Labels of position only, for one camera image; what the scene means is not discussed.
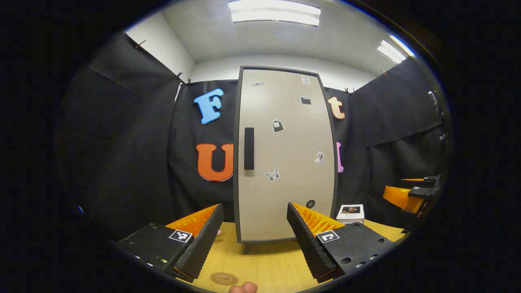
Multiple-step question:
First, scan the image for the round brown coaster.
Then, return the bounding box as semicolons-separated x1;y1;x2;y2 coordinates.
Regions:
210;272;239;286

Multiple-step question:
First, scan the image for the large ceiling light panel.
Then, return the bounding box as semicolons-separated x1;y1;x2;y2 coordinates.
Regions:
228;0;322;27

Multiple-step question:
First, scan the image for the white cover book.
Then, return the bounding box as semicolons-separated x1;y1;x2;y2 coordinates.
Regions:
336;204;365;224

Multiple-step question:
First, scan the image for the metal handle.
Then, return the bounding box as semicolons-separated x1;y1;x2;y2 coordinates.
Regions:
427;90;444;118

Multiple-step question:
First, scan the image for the small ceiling light panel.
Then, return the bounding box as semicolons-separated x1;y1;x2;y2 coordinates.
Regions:
377;35;416;64

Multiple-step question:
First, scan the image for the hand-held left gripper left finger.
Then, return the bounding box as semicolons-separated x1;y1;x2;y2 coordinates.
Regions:
116;203;225;283

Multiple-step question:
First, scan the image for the black backdrop cloth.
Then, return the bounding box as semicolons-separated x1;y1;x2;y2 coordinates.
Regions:
57;31;448;245

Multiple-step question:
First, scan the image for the beige cabinet door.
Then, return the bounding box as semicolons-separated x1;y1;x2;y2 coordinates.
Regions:
238;68;336;241

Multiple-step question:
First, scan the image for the dark grey cabinet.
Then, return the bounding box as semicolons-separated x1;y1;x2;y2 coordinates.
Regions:
233;65;339;255

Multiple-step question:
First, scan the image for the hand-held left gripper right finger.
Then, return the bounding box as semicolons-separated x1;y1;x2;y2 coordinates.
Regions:
286;202;396;284

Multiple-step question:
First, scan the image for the black cabinet door handle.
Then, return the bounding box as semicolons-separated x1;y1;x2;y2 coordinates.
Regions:
244;127;255;170

